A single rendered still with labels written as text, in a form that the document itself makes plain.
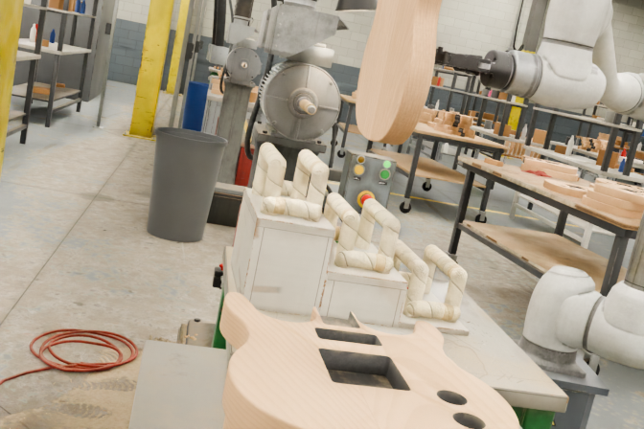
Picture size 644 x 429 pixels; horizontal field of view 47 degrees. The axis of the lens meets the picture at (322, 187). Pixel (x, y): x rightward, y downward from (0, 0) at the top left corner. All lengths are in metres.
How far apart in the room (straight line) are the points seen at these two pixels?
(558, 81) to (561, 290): 0.75
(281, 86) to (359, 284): 1.15
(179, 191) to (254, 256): 3.77
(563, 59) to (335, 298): 0.65
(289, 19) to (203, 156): 3.01
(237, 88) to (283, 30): 3.73
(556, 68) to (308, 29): 0.83
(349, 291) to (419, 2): 0.54
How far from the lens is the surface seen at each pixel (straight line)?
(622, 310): 2.10
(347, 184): 2.49
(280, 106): 2.44
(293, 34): 2.15
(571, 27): 1.57
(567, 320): 2.14
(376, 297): 1.43
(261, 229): 1.35
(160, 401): 1.09
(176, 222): 5.18
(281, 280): 1.38
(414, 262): 1.50
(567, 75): 1.57
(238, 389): 0.85
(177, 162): 5.08
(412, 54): 1.32
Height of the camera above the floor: 1.40
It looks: 9 degrees down
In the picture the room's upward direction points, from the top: 12 degrees clockwise
